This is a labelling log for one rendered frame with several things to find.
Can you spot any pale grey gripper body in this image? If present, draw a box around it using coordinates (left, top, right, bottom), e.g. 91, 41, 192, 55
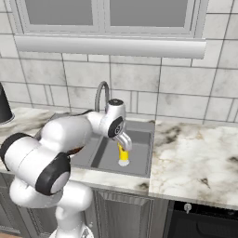
115, 132, 134, 152

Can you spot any yellow cup with white base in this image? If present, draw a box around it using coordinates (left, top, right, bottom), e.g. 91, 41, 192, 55
116, 142, 131, 167

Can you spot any grey steel sink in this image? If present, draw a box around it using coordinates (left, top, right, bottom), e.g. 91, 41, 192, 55
33, 112, 156, 179

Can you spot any brown bowl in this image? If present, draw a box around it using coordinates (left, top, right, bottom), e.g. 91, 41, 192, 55
68, 146, 87, 156

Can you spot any grey curved tap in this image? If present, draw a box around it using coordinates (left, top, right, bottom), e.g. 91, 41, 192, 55
94, 80, 112, 113

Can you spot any grey panelled cupboard door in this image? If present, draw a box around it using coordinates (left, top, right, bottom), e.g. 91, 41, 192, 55
0, 172, 60, 238
92, 189, 155, 238

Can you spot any grey window sill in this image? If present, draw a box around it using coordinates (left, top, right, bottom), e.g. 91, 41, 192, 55
13, 33, 207, 60

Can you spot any black dishwasher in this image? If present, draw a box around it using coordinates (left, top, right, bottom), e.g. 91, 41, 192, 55
166, 200, 238, 238

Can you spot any black conical pot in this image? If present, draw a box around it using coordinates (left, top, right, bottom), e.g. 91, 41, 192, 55
0, 82, 16, 126

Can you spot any grey framed window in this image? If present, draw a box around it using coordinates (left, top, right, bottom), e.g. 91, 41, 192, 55
8, 0, 209, 39

